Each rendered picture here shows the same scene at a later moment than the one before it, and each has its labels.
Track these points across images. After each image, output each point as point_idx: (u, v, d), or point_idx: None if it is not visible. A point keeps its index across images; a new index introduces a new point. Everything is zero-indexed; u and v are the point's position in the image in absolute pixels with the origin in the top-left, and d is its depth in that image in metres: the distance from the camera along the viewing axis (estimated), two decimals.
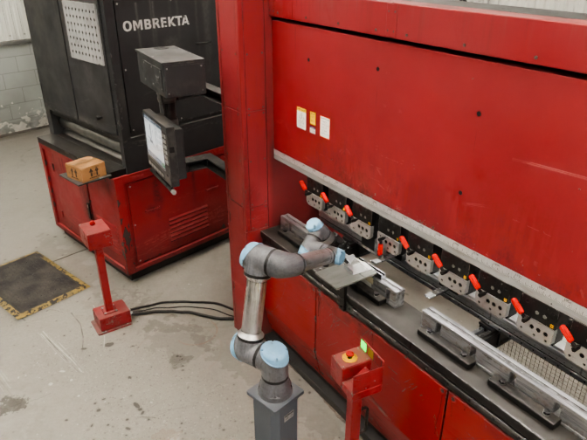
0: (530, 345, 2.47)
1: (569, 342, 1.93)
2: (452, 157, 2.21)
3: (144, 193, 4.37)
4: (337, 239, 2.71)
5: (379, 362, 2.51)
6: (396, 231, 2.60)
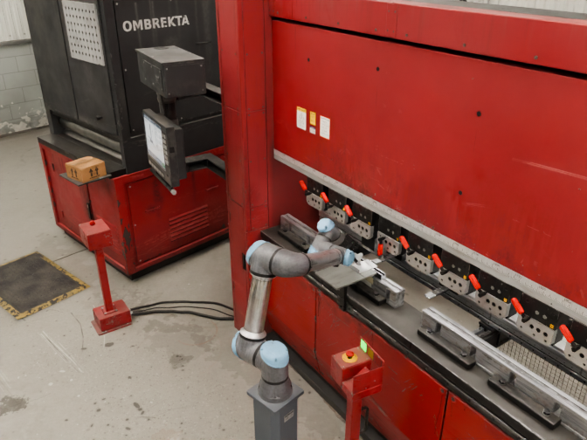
0: (530, 345, 2.47)
1: (569, 342, 1.93)
2: (452, 157, 2.21)
3: (144, 193, 4.37)
4: (347, 238, 2.72)
5: (379, 362, 2.51)
6: (396, 231, 2.60)
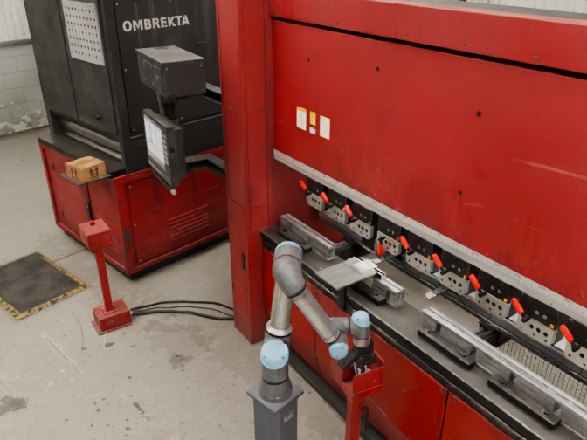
0: (530, 345, 2.47)
1: (569, 342, 1.93)
2: (452, 157, 2.21)
3: (144, 193, 4.37)
4: (369, 347, 2.45)
5: (379, 362, 2.51)
6: (396, 231, 2.60)
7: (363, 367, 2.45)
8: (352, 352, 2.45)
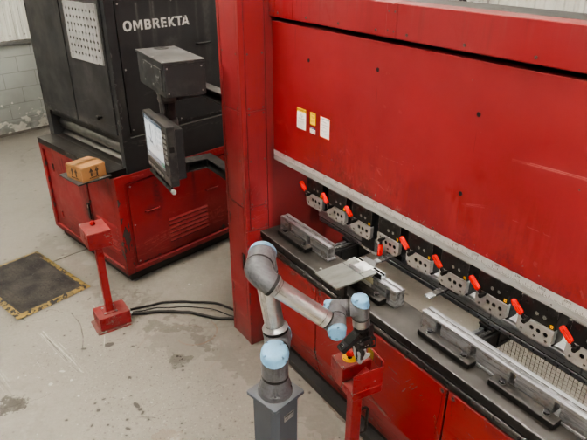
0: (530, 345, 2.47)
1: (569, 343, 1.93)
2: (452, 158, 2.21)
3: (144, 193, 4.37)
4: (369, 329, 2.40)
5: (379, 362, 2.51)
6: (396, 232, 2.61)
7: (363, 350, 2.41)
8: (351, 335, 2.40)
